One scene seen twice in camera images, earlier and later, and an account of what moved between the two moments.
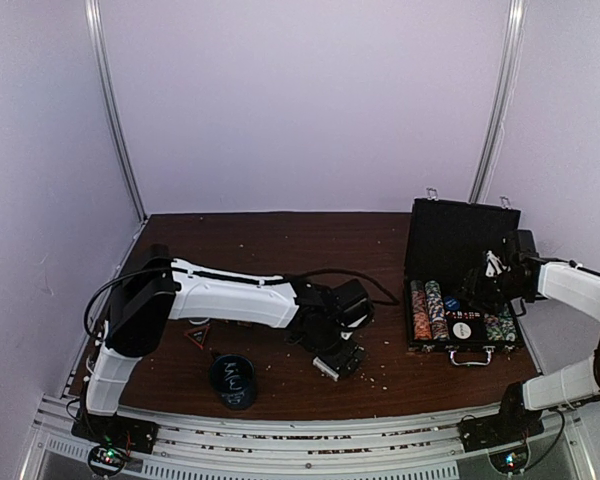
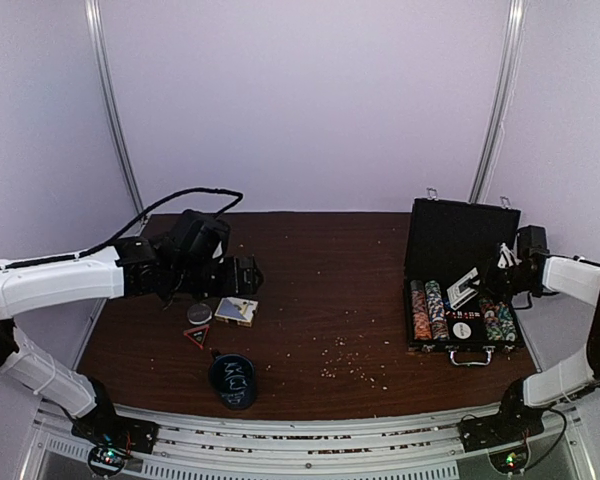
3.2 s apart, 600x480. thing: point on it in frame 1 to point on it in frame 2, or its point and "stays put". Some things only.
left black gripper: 345,363 to 232,287
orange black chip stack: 420,314 stays put
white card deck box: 325,368 to 457,298
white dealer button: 461,330 stays put
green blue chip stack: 436,308 stays put
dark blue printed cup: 234,378 stays put
